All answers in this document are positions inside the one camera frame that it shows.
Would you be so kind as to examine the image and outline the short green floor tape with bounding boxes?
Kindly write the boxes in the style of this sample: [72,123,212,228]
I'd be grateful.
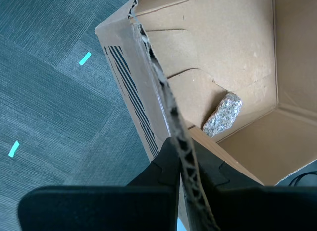
[7,140,20,158]
[78,51,92,66]

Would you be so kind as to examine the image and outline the brown cardboard box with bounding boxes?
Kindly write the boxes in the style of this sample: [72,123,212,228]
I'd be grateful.
[95,0,317,231]

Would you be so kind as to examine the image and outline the thin black cable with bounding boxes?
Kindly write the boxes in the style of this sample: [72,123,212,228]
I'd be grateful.
[289,171,317,187]

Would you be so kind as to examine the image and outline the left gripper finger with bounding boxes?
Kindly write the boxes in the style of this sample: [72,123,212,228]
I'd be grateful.
[17,138,180,231]
[195,143,317,231]

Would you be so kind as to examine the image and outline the speckled beige rock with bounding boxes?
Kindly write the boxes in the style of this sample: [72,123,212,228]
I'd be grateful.
[202,91,243,138]

